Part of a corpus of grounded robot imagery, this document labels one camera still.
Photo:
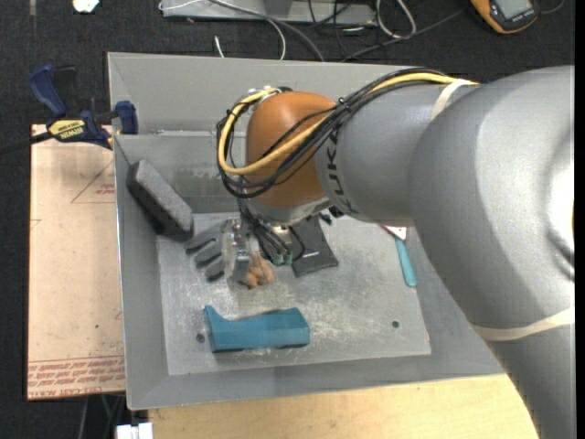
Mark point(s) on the orange toy figure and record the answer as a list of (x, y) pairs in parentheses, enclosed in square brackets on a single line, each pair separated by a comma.
[(260, 275)]

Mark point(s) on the grey metal bin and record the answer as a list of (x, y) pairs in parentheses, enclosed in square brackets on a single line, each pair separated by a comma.
[(347, 309)]

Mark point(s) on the dark grey foam block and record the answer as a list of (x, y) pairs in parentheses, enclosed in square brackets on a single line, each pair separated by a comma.
[(160, 199)]

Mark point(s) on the brown cardboard board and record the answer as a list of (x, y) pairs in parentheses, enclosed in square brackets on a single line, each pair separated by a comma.
[(73, 263)]

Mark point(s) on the black cylinder on white bracket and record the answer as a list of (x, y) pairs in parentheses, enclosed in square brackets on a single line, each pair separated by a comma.
[(326, 217)]

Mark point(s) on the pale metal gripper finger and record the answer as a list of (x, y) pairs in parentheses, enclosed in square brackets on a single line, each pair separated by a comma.
[(228, 247), (241, 269)]

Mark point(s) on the dark grey flat block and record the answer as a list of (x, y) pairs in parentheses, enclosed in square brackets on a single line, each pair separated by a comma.
[(315, 255)]

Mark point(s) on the blue foam block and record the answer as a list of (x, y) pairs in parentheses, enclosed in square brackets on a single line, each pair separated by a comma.
[(258, 332)]

